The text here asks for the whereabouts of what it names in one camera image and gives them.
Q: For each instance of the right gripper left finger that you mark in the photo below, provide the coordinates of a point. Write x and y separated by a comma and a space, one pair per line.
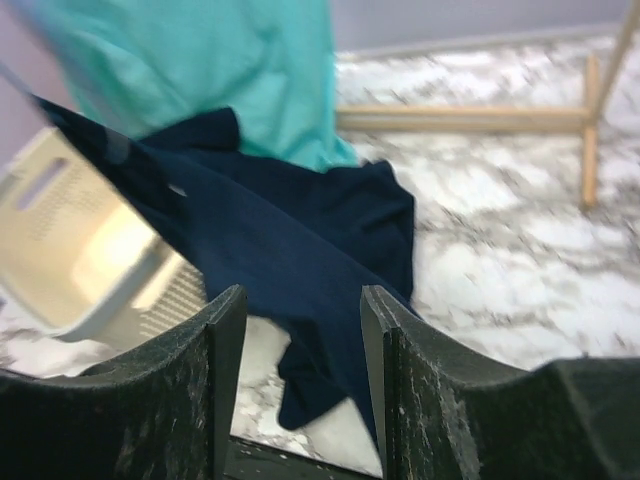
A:
162, 410

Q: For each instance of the navy blue t shirt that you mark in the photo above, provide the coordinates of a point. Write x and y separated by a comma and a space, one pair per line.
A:
302, 243

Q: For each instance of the cream plastic laundry basket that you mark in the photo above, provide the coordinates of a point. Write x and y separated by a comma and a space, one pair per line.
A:
79, 261

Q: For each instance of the wooden clothes rack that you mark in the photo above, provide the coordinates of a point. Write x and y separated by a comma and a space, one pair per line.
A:
583, 120

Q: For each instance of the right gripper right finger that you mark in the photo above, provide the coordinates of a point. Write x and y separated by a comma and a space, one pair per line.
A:
445, 411

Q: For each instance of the teal t shirt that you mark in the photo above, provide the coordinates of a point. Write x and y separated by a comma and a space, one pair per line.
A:
139, 66

